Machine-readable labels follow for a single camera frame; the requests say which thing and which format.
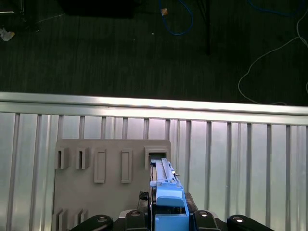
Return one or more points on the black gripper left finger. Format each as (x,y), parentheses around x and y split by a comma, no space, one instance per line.
(134,221)

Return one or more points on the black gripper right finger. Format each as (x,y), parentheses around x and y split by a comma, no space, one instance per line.
(204,221)

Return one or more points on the hard disk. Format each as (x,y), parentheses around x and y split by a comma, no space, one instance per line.
(168,192)

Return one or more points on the grey parts rack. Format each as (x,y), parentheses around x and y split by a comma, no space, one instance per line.
(113,192)

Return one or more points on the black stand pole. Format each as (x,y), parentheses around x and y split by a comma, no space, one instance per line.
(208,36)

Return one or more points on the black floor box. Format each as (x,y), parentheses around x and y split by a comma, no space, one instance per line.
(96,7)

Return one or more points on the crumpled white paper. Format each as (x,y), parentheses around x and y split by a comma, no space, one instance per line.
(6,34)

